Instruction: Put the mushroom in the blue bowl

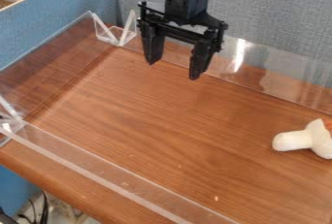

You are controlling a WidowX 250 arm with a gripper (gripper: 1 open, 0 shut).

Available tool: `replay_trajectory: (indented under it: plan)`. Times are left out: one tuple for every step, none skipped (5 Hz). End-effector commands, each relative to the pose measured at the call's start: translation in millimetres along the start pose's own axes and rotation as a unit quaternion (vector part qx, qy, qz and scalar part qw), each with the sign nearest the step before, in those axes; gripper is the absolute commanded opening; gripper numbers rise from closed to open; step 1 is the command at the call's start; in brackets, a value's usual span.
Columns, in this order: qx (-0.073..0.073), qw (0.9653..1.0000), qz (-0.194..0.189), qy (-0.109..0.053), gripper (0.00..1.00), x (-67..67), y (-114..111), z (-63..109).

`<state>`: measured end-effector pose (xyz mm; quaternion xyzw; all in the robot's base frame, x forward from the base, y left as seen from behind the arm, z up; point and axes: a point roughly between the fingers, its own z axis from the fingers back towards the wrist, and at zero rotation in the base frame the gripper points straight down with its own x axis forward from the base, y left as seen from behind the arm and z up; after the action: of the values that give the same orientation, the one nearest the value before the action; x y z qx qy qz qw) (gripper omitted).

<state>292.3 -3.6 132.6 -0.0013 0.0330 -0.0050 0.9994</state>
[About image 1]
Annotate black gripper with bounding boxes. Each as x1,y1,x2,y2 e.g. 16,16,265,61
137,1,228,80

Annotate white brown toy mushroom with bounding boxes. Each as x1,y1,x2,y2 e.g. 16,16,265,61
271,118,332,159

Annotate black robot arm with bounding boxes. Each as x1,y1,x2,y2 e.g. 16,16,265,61
137,0,228,80

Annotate clear acrylic back barrier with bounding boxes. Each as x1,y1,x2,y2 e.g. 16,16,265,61
88,9,332,114

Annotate clear acrylic barrier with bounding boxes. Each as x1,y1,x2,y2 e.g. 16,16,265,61
88,9,332,114
12,122,238,224

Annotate blue partition with wooden shelf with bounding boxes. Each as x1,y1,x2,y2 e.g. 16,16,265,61
0,0,117,70

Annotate clear acrylic front barrier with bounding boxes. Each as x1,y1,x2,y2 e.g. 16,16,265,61
12,122,238,224

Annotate clear acrylic corner bracket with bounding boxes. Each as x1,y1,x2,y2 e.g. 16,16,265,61
90,11,137,47

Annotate clear acrylic left bracket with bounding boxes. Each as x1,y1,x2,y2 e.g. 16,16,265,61
0,95,24,147

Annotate black cables under table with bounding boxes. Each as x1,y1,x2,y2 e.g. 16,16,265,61
0,190,50,224

